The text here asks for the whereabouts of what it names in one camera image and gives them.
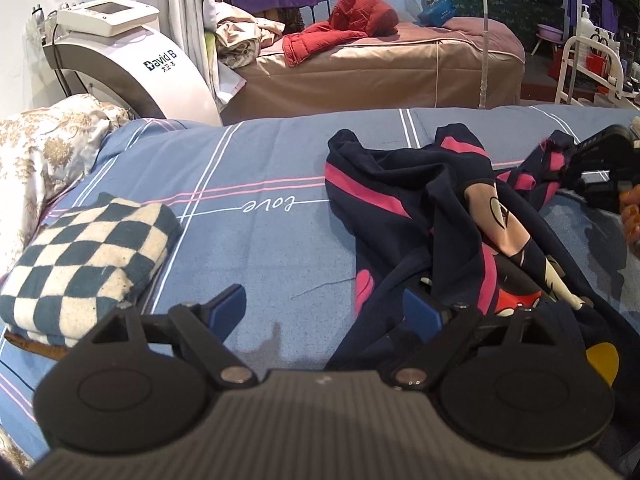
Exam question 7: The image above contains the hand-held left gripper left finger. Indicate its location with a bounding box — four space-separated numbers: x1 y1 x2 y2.
91 283 259 389

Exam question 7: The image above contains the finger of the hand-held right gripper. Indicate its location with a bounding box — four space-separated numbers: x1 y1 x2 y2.
544 137 588 192

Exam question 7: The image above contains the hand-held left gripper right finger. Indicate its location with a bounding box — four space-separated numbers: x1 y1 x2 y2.
391 287 583 391

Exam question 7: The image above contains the navy cartoon print sweatshirt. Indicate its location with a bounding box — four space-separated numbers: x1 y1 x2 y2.
324 124 633 461

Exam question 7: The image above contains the person's right hand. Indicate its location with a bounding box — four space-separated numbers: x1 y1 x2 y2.
619 187 640 252

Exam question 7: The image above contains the blue striped bed sheet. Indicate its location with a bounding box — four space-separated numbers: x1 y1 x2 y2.
0 105 640 463

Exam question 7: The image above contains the white metal cart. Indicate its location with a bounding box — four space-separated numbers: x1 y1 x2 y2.
554 35 640 108

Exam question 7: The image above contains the white pump bottle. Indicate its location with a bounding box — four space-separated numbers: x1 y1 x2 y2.
577 4 596 40

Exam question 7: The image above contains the checkered folded blanket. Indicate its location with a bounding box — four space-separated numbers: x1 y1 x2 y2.
0 192 183 348

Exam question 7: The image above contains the clear acrylic pole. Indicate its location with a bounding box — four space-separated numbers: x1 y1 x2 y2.
479 0 491 110

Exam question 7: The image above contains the green patterned cloth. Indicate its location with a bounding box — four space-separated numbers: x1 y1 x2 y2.
429 0 571 51

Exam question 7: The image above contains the blue bag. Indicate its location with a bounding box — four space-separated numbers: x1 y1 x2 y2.
417 0 458 25

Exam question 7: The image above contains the brown covered massage bed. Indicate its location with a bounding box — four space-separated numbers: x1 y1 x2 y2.
220 15 527 123

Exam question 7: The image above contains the floral beige pillow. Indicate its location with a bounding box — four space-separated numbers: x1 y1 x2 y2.
0 94 132 281

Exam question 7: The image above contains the red jacket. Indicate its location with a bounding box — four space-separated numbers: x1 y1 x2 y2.
282 0 400 68

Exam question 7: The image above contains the white beauty machine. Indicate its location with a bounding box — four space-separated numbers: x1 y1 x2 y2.
31 0 223 127

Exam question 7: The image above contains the beige crumpled cloth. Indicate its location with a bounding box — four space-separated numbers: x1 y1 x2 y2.
212 2 287 71

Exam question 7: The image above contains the white hanging curtain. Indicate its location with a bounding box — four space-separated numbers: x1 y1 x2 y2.
155 0 236 106

